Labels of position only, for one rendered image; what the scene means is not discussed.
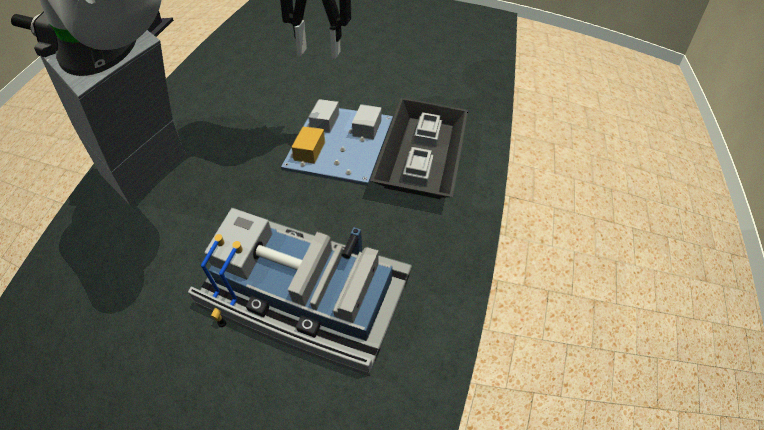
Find orange-yellow block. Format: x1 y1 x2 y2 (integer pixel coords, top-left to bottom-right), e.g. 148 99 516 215
291 126 325 164

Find grey flat bar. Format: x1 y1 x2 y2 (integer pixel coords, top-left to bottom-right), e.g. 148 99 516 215
333 252 362 318
310 245 343 310

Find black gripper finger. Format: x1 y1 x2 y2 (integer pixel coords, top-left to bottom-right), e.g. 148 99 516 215
322 0 351 59
280 0 307 56

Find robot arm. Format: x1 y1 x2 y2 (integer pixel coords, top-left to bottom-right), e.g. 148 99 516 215
11 0 162 76

